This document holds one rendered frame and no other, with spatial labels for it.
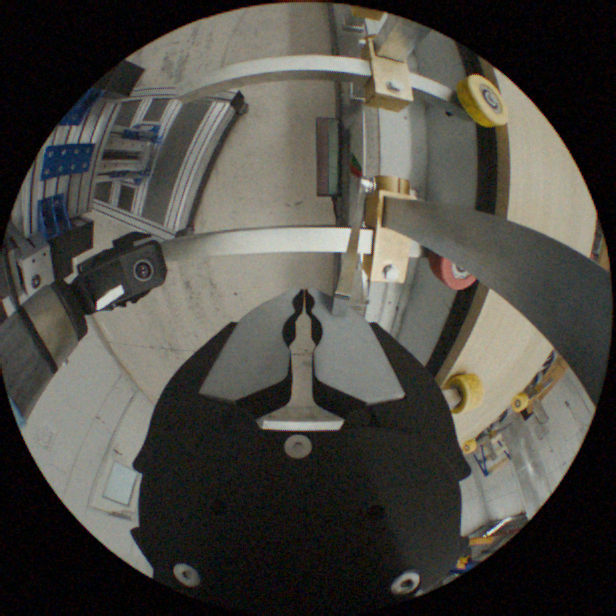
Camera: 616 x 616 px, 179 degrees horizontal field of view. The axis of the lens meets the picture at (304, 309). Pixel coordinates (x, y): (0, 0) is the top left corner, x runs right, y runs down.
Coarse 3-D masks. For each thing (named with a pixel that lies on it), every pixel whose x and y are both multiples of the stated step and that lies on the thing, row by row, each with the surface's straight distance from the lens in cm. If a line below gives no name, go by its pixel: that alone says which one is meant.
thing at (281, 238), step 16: (176, 240) 30; (192, 240) 28; (208, 240) 27; (224, 240) 26; (240, 240) 25; (256, 240) 25; (272, 240) 24; (288, 240) 24; (304, 240) 24; (320, 240) 24; (336, 240) 24; (368, 240) 25; (176, 256) 30; (192, 256) 29; (208, 256) 28; (416, 256) 28
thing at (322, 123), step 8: (320, 120) 43; (320, 128) 42; (320, 136) 42; (320, 144) 41; (320, 152) 41; (320, 160) 40; (320, 168) 40; (320, 176) 40; (320, 184) 40; (320, 192) 40
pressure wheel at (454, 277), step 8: (432, 256) 27; (440, 256) 25; (432, 264) 27; (440, 264) 26; (448, 264) 26; (432, 272) 29; (440, 272) 26; (448, 272) 26; (456, 272) 28; (464, 272) 29; (440, 280) 29; (448, 280) 27; (456, 280) 28; (464, 280) 29; (472, 280) 30; (456, 288) 28
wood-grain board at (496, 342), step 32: (512, 96) 45; (512, 128) 40; (544, 128) 54; (512, 160) 37; (544, 160) 49; (512, 192) 35; (544, 192) 47; (576, 192) 71; (544, 224) 47; (576, 224) 72; (480, 288) 37; (480, 320) 38; (512, 320) 48; (480, 352) 46; (512, 352) 61; (544, 352) 97; (512, 384) 89; (480, 416) 98
